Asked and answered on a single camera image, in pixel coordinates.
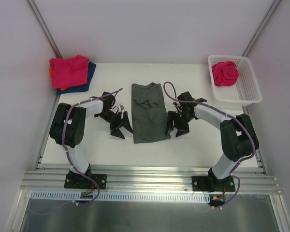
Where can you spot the white slotted cable duct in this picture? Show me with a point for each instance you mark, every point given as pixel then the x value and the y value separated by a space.
pixel 121 196

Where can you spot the white plastic basket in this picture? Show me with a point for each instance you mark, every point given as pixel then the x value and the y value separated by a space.
pixel 244 92

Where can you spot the folded orange t-shirt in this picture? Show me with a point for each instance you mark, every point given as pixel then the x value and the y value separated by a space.
pixel 57 83

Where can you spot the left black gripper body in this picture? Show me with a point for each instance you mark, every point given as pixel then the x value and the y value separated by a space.
pixel 119 123

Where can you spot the folded pink t-shirt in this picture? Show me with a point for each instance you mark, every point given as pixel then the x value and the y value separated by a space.
pixel 72 72

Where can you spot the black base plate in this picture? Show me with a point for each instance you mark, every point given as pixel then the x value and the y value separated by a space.
pixel 209 184
pixel 77 181

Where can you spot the folded blue t-shirt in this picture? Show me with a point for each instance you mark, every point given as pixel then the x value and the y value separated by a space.
pixel 82 88

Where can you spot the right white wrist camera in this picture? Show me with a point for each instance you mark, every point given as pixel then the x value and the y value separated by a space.
pixel 177 106

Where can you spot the aluminium mounting rail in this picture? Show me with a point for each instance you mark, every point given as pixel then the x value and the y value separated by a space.
pixel 149 179

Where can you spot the crumpled pink t-shirt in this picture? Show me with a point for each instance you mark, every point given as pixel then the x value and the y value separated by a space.
pixel 225 74

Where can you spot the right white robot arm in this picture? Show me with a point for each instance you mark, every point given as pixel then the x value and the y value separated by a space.
pixel 238 139

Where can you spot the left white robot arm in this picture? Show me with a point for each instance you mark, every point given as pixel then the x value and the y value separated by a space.
pixel 68 127

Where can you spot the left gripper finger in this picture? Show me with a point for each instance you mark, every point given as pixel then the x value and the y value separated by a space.
pixel 117 133
pixel 126 122

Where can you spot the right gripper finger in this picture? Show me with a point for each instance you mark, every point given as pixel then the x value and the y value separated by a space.
pixel 181 132
pixel 170 122

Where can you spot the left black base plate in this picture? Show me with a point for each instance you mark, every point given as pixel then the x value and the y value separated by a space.
pixel 77 181

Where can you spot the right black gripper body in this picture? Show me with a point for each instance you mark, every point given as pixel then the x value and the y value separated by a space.
pixel 177 121

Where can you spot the dark grey t-shirt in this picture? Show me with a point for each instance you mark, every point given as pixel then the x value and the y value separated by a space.
pixel 148 113

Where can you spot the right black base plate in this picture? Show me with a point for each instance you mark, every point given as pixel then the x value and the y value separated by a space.
pixel 209 184

